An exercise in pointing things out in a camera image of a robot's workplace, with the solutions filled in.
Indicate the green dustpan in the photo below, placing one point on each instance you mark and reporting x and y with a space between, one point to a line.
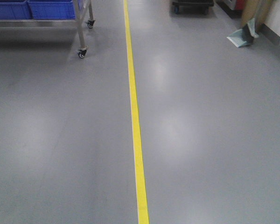
244 36

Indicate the steel wheeled shelf rack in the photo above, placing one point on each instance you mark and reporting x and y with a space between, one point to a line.
83 12

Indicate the blue bin on rack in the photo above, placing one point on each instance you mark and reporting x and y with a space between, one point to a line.
52 9
14 10

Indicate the black wheeled platform cart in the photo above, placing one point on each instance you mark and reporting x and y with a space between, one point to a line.
203 5

